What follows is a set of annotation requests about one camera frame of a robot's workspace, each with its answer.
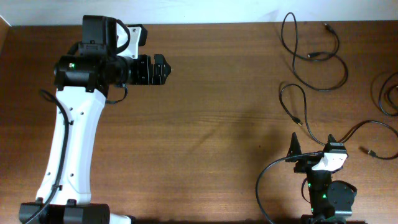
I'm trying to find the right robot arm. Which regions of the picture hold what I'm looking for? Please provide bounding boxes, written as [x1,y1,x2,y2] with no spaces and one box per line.
[285,133,357,223]

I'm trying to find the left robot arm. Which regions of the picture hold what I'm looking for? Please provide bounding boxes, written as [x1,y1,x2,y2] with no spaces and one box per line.
[19,15,172,224]

